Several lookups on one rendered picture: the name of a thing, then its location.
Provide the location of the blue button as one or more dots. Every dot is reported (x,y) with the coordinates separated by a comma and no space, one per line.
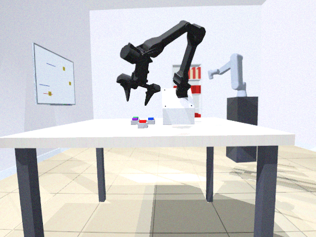
(151,121)

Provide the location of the purple button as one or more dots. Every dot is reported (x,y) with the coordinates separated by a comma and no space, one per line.
(134,121)

